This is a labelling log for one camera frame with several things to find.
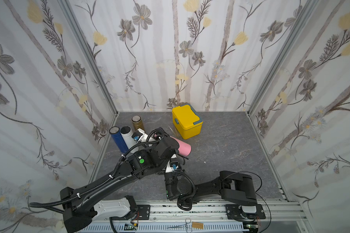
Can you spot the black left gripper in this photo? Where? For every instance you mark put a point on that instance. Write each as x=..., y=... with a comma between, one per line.
x=167, y=137

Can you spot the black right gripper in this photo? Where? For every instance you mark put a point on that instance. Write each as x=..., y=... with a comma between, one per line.
x=169, y=186

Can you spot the pink thermos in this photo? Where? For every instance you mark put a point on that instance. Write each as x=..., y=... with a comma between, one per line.
x=184, y=148

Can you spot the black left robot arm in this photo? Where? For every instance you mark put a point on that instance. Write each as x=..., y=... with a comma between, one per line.
x=78, y=206

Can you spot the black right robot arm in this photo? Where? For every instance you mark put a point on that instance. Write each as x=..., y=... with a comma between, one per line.
x=234, y=187

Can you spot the gold thermos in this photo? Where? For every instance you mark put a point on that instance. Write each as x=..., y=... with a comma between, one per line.
x=137, y=122

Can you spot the white thermos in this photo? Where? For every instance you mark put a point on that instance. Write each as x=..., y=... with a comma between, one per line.
x=127, y=134

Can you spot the blue thermos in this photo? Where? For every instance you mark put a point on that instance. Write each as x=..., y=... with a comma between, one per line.
x=118, y=139

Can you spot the yellow storage box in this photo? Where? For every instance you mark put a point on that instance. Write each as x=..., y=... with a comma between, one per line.
x=187, y=121

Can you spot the metal scissors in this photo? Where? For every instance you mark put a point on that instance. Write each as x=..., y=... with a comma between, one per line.
x=187, y=226

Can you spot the brown cardboard tag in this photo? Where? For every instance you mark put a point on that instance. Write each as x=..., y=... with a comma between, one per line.
x=198, y=225

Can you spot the green circuit board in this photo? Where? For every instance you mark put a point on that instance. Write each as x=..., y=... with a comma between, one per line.
x=130, y=227

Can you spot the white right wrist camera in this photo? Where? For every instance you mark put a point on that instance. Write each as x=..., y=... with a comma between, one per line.
x=172, y=165

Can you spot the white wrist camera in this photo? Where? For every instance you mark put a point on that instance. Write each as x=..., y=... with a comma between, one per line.
x=139, y=136
x=172, y=165

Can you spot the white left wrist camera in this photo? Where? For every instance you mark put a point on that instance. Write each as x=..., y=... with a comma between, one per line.
x=139, y=136

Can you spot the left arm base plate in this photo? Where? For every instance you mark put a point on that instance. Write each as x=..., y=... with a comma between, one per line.
x=141, y=212

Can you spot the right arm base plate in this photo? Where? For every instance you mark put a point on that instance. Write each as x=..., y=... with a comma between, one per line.
x=245, y=213

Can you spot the white slotted cable duct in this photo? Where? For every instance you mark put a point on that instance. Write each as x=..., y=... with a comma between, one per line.
x=146, y=227

